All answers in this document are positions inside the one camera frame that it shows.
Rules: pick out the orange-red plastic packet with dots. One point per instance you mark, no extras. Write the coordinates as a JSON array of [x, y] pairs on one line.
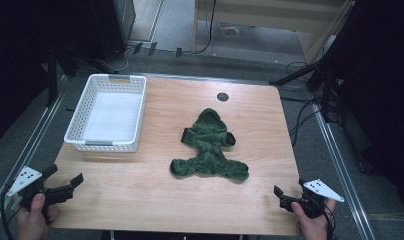
[[230, 30]]

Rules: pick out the black tripod stand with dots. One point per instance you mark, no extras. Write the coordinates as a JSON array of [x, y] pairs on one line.
[[326, 73]]

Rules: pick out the black round table grommet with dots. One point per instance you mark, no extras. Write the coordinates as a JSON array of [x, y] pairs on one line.
[[222, 97]]

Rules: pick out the black metal stand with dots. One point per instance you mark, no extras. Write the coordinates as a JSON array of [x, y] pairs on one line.
[[52, 73]]

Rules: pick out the green hooded fleece garment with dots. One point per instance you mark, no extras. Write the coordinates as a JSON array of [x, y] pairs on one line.
[[208, 150]]

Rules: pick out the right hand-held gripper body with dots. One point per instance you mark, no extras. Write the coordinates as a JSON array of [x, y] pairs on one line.
[[318, 191]]

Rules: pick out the metal floor rail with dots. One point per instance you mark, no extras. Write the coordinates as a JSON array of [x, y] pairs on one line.
[[30, 143], [343, 173]]

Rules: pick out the person's left hand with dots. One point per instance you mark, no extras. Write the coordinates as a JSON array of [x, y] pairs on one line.
[[33, 223]]

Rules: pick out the white perforated plastic basket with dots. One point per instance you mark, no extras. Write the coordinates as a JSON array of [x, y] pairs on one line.
[[106, 113]]

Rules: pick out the black cabinet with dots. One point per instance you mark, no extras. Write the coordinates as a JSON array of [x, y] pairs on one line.
[[113, 26]]

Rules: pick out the light wooden furniture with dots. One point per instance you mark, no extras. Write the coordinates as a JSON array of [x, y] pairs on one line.
[[273, 16]]

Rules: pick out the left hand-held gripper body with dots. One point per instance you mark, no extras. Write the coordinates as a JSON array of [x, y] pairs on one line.
[[25, 180]]

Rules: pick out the person's right hand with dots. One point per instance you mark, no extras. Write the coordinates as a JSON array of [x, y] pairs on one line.
[[315, 228]]

